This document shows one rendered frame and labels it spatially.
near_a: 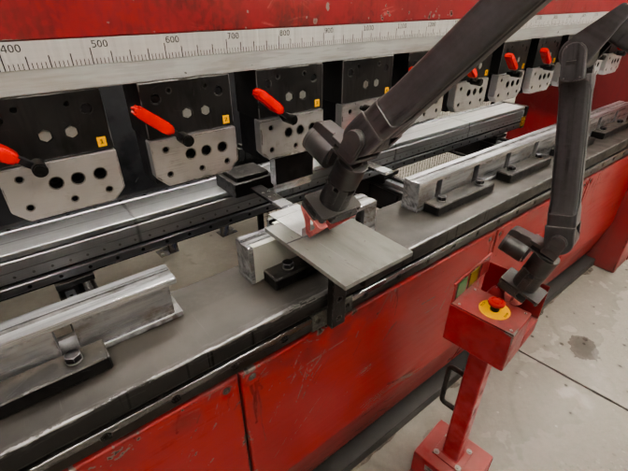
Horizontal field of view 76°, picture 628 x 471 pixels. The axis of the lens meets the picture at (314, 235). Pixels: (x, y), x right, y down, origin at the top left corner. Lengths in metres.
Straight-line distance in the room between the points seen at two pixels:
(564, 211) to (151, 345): 0.88
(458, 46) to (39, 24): 0.52
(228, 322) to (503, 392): 1.40
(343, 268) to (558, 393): 1.48
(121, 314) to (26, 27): 0.47
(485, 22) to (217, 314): 0.67
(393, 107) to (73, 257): 0.76
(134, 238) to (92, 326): 0.30
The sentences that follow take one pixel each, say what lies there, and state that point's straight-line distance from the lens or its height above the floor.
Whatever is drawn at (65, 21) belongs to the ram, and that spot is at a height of 1.41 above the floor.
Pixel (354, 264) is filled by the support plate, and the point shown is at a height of 1.00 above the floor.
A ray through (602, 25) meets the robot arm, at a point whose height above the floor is 1.39.
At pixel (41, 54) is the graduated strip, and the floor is 1.37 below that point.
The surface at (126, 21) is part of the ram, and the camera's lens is 0.67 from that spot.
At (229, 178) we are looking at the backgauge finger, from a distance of 1.09.
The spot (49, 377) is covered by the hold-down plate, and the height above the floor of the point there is 0.91.
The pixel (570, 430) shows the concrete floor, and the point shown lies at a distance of 1.98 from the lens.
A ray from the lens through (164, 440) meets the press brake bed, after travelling 0.90.
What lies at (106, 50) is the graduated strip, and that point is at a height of 1.37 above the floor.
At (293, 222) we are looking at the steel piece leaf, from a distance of 0.89.
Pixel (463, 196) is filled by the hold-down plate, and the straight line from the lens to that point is 1.33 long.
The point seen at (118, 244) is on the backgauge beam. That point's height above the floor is 0.93.
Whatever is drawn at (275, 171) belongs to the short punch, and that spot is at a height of 1.12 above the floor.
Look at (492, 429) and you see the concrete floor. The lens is 1.85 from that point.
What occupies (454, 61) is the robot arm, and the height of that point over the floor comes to 1.36.
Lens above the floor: 1.43
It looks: 31 degrees down
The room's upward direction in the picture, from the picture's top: straight up
